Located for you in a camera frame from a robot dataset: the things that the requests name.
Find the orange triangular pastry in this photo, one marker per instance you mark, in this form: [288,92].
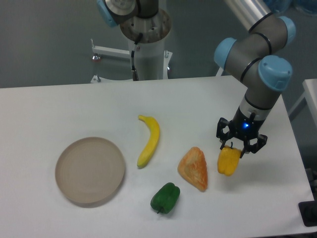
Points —
[193,168]

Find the white side table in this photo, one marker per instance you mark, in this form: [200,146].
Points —
[307,98]

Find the yellow banana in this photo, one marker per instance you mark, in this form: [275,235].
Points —
[152,143]

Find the black device at table edge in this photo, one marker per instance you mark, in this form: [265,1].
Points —
[308,210]

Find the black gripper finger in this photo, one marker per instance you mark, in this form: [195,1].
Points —
[223,131]
[253,148]

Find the white pedestal base frame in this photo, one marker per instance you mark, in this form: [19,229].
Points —
[109,59]

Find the green bell pepper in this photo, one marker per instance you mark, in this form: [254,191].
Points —
[165,199]

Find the beige round plate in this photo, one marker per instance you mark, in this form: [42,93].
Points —
[89,171]

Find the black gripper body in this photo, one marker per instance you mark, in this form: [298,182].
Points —
[247,121]

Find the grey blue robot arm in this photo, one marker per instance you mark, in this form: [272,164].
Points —
[251,61]

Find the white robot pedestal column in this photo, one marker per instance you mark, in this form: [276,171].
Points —
[146,43]

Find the yellow bell pepper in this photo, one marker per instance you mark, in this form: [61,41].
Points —
[228,160]

